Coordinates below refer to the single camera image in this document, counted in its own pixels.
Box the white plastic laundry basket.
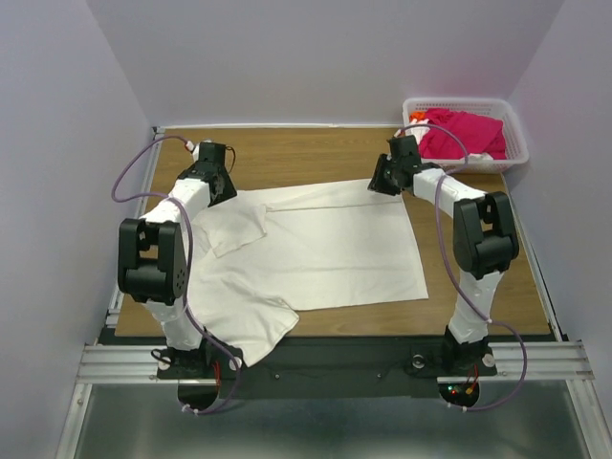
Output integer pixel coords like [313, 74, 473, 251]
[396, 97, 530, 173]

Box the aluminium table rail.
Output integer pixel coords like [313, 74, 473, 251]
[492, 174, 567, 342]
[98, 126, 166, 345]

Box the white garment in basket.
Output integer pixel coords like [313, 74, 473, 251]
[404, 119, 429, 143]

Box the aluminium right table rail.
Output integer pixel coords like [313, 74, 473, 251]
[492, 174, 567, 342]

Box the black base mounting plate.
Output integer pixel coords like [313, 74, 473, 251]
[157, 336, 497, 400]

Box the orange garment in basket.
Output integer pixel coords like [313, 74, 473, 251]
[409, 111, 425, 121]

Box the white t shirt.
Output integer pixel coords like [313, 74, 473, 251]
[187, 179, 428, 364]

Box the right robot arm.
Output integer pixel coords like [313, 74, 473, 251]
[368, 136, 519, 373]

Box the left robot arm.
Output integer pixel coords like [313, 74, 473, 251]
[111, 136, 241, 377]

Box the aluminium left table rail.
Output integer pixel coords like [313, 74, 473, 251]
[98, 126, 166, 345]

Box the magenta t shirt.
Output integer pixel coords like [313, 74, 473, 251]
[419, 108, 506, 160]

